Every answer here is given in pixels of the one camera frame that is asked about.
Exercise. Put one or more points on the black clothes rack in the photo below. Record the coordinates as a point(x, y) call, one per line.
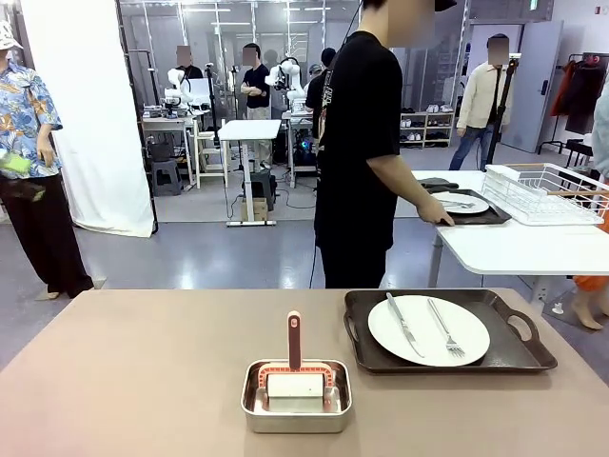
point(573, 143)

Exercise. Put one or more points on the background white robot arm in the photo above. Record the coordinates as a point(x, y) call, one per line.
point(175, 88)
point(290, 71)

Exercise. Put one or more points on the white round plate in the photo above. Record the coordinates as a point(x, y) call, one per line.
point(471, 197)
point(471, 328)

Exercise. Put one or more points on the rectangular metal tin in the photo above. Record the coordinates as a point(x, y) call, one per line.
point(295, 423)

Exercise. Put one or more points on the folded dark cloth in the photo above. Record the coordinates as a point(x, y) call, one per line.
point(438, 183)

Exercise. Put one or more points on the person with crossed arms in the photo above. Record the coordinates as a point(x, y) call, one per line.
point(257, 90)

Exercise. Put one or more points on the silver table knife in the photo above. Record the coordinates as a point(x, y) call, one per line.
point(452, 202)
point(404, 326)

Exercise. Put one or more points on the white side table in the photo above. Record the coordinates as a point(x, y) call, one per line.
point(523, 247)

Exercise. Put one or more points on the white step stool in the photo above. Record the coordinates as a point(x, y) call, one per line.
point(209, 152)

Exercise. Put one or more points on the wooden shoe rack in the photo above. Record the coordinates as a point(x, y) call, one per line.
point(426, 126)

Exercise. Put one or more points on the person in black t-shirt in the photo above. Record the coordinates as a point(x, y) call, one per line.
point(357, 143)

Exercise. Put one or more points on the grey-blue door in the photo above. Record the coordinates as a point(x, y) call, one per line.
point(533, 95)

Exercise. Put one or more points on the white curtain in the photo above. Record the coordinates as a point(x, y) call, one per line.
point(95, 119)

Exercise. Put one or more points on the person in black cap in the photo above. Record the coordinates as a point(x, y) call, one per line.
point(320, 90)

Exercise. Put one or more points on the background person in black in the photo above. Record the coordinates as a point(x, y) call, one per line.
point(188, 69)

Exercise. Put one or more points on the black tripod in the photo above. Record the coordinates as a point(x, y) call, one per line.
point(509, 76)

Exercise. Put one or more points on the orange hanging garment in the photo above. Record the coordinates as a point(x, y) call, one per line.
point(560, 90)

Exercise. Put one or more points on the background equipment table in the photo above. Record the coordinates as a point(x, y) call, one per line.
point(162, 124)

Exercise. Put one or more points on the person's right forearm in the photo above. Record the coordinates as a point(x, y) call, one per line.
point(395, 178)

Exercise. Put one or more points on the small white standing desk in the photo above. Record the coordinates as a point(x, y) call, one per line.
point(249, 129)

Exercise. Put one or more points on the person's right hand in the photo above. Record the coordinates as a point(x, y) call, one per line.
point(435, 212)

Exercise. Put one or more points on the dark hanging garment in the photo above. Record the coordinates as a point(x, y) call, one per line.
point(585, 95)

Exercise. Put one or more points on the cardboard box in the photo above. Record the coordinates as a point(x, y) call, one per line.
point(259, 209)

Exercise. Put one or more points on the person in beige jacket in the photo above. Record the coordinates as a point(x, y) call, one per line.
point(480, 100)

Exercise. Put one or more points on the mannequin in floral shirt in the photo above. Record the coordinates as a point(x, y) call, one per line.
point(28, 119)

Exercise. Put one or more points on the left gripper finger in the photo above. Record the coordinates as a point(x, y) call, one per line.
point(14, 164)
point(21, 189)

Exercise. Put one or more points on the grey plastic stool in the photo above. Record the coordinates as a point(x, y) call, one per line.
point(166, 176)

